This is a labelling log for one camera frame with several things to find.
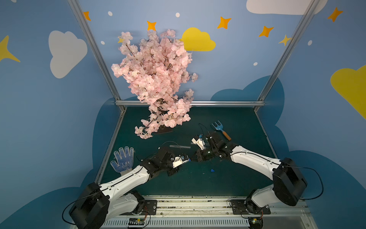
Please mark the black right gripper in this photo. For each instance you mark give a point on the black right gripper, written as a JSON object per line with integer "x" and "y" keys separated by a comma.
{"x": 202, "y": 153}

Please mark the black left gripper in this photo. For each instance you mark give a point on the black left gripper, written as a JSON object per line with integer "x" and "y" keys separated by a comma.
{"x": 174, "y": 166}

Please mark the clear test tube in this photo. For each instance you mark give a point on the clear test tube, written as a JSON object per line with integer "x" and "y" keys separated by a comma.
{"x": 180, "y": 147}

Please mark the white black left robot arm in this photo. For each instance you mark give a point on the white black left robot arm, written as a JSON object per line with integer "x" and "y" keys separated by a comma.
{"x": 101, "y": 202}

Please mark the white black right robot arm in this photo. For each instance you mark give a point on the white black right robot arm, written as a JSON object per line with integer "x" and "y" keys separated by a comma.
{"x": 288, "y": 184}

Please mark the blue toy garden fork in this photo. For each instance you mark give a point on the blue toy garden fork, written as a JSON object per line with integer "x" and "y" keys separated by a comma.
{"x": 219, "y": 127}

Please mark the blue dotted work glove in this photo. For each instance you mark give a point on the blue dotted work glove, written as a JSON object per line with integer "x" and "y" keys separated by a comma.
{"x": 123, "y": 160}

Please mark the left controller board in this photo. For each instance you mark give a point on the left controller board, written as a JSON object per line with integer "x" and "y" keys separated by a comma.
{"x": 136, "y": 222}

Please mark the controller board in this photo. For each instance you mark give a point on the controller board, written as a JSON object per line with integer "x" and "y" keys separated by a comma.
{"x": 136, "y": 222}
{"x": 255, "y": 223}

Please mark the pink cherry blossom tree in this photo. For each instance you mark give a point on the pink cherry blossom tree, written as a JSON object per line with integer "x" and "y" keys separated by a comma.
{"x": 155, "y": 71}

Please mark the right controller board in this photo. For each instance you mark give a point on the right controller board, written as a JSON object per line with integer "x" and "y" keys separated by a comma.
{"x": 255, "y": 223}

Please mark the dark tree base plate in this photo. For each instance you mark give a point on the dark tree base plate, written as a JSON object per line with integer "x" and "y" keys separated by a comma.
{"x": 162, "y": 130}

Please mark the aluminium front rail base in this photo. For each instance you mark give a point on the aluminium front rail base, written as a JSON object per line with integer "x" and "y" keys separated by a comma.
{"x": 195, "y": 212}

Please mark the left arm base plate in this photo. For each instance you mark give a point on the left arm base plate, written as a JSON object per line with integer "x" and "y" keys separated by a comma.
{"x": 150, "y": 206}

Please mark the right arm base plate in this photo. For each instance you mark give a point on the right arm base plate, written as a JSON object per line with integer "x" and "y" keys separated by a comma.
{"x": 242, "y": 207}

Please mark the aluminium frame post right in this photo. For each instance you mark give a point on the aluminium frame post right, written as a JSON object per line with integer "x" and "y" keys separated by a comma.
{"x": 290, "y": 47}

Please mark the aluminium frame post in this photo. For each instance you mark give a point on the aluminium frame post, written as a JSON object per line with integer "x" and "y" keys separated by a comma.
{"x": 290, "y": 47}
{"x": 80, "y": 17}

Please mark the aluminium frame post left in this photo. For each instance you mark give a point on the aluminium frame post left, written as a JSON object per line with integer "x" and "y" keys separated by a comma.
{"x": 80, "y": 17}

